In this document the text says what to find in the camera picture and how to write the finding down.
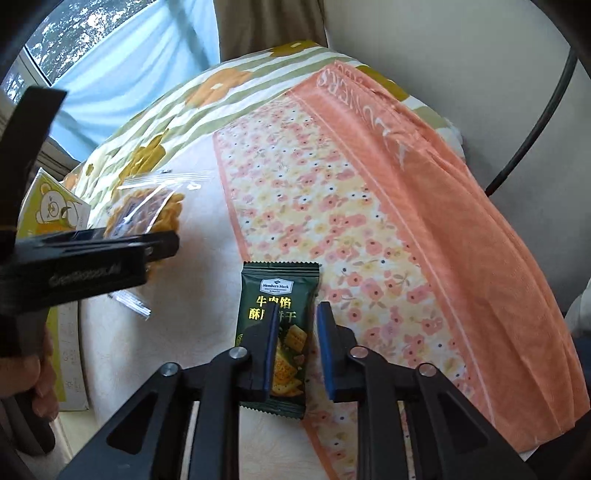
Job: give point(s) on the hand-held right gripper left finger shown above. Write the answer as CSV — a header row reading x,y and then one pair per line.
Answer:
x,y
272,350

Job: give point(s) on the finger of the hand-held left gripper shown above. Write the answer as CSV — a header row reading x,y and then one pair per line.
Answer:
x,y
115,242

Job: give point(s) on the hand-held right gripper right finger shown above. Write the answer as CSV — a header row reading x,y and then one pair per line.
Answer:
x,y
325,350

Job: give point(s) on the dark green biscuit packet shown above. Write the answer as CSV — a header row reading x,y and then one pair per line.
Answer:
x,y
272,295

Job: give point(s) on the clear bag of yellow snacks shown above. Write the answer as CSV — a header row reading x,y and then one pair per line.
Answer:
x,y
161,207

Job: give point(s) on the green printed cardboard box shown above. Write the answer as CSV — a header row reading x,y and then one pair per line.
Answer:
x,y
51,207

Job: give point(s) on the person's left hand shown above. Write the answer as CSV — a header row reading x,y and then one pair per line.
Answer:
x,y
32,378

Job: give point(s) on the floral striped quilt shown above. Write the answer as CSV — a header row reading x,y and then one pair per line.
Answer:
x,y
152,120

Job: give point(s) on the orange floral towel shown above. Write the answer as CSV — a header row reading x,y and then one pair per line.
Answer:
x,y
415,230

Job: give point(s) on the window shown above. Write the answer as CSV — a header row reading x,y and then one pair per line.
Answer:
x,y
69,27

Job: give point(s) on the beige curtain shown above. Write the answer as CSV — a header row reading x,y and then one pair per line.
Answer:
x,y
268,23

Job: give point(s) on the black curved metal frame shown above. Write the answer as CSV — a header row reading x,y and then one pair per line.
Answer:
x,y
547,113

